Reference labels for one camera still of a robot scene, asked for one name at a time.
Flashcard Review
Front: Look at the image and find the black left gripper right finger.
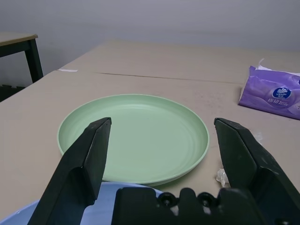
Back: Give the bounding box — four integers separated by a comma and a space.
213, 118, 300, 225

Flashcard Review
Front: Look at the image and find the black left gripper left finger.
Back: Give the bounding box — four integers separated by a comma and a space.
27, 117, 112, 225

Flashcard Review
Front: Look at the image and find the white tissue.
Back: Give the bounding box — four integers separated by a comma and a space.
214, 168, 229, 188

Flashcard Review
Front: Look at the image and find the blue plastic plate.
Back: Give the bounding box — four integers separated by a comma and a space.
0, 181, 165, 225

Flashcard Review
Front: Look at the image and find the purple tissue pack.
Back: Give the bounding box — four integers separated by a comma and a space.
238, 58, 300, 120

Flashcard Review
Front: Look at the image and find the green plastic plate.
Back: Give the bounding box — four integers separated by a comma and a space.
57, 94, 210, 187

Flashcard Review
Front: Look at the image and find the black foam floor mat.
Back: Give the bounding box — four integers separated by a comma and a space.
0, 83, 26, 103

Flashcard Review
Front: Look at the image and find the wooden side table black frame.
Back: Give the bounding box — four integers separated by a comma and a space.
0, 32, 45, 84

